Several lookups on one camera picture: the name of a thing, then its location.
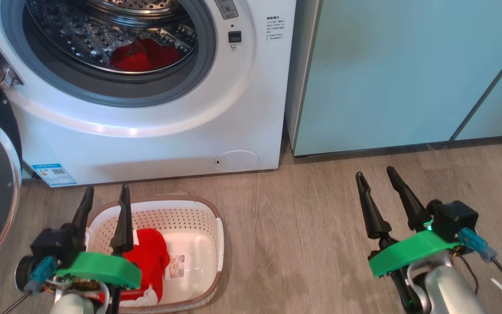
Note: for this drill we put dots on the red garment with gold print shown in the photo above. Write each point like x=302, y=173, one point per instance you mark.
x=146, y=59

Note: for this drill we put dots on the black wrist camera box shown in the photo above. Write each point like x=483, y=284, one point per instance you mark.
x=453, y=220
x=52, y=244

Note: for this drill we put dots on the round white drain filter cover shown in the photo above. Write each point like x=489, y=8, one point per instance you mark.
x=236, y=161

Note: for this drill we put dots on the white front-load washing machine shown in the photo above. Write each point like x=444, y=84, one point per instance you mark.
x=146, y=144

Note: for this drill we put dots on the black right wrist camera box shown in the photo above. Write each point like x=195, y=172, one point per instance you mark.
x=453, y=220

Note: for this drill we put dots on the blue white energy label sticker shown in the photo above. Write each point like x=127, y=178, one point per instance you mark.
x=55, y=174

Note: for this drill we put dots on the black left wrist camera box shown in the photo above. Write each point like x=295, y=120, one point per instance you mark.
x=52, y=244

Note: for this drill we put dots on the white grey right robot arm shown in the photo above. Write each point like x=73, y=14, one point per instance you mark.
x=451, y=288

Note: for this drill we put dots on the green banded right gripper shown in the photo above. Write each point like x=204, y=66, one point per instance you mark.
x=412, y=253

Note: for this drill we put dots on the red jersey with number print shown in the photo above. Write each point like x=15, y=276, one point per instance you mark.
x=150, y=257

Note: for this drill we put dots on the grey rubber door gasket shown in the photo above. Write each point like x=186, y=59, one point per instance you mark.
x=190, y=83

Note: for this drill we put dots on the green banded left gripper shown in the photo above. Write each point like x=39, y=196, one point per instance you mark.
x=103, y=268

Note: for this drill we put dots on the white garment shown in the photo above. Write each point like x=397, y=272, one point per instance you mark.
x=146, y=298

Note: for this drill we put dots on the cream perforated plastic laundry basket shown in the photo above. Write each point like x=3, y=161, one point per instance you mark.
x=194, y=226

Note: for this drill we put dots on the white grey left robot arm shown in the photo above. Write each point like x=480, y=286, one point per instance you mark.
x=70, y=305

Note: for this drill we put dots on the steel washing machine drum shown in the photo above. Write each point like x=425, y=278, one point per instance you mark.
x=68, y=39

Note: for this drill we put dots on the white paper label sticker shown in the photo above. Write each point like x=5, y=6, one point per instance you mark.
x=174, y=267

